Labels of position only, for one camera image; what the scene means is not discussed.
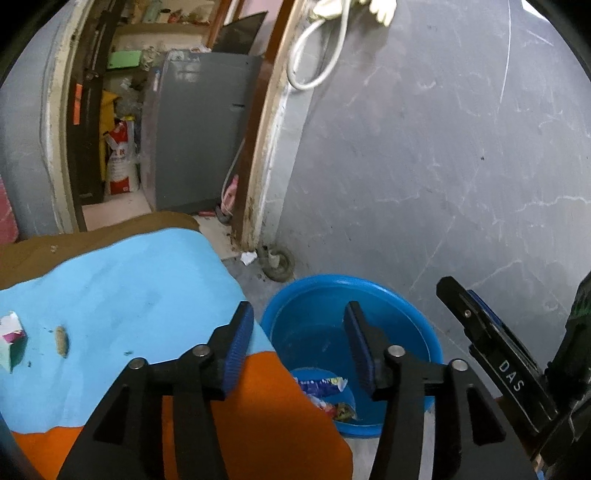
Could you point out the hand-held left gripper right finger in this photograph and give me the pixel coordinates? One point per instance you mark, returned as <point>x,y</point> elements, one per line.
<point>358,350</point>

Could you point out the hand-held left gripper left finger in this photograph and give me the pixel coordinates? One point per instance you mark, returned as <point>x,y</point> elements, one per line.
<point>238,350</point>

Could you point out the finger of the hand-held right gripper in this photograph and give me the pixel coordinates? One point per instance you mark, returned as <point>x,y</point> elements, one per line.
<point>459,304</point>
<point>491,314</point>

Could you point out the white and blue wrapper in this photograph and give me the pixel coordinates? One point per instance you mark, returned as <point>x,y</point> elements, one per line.
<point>323,385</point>

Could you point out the wrappers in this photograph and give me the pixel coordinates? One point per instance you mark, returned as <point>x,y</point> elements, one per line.
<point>314,373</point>

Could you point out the large blue plastic basin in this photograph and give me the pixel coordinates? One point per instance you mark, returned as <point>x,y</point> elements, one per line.
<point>314,323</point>

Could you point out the dark green yellow wrapper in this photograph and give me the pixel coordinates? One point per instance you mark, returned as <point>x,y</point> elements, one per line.
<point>345,410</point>

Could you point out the pink red wrapper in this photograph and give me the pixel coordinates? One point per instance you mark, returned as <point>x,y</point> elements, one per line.
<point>323,406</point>

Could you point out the brown cork roll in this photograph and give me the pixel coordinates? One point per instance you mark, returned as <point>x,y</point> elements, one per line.
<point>62,341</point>

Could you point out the crumpled white paper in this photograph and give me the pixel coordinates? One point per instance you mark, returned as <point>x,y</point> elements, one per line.
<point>248,258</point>

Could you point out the pink plastic item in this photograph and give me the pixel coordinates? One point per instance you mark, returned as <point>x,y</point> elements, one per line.
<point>231,196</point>

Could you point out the brown bed sheet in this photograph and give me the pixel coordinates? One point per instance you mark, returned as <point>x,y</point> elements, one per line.
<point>92,235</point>

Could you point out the grey metal cabinet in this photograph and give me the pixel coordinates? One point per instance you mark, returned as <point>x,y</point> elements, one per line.
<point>198,134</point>

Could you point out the white sack with red print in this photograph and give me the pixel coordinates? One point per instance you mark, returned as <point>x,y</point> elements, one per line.
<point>122,161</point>

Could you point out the white pink carton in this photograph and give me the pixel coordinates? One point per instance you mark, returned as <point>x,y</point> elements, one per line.
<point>11,341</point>

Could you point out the dark wooden door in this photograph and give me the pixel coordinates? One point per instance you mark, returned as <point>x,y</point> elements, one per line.
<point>87,152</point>

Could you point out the yellow plastic bag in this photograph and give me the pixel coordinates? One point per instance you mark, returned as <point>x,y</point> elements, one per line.
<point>108,115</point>

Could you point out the pink checked cloth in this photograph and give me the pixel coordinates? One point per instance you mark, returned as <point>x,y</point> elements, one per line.
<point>7,212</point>

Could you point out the white hanging glove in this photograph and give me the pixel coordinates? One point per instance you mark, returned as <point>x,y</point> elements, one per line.
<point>383,10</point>

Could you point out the green box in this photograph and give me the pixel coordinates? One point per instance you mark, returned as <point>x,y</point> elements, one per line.
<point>123,60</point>

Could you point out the black flat panel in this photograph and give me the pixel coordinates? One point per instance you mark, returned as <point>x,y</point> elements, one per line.
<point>240,34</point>

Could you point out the wooden shelf unit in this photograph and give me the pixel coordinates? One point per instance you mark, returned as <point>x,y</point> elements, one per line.
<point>175,30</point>

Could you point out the wooden door frame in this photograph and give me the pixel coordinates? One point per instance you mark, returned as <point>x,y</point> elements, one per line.
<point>272,115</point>

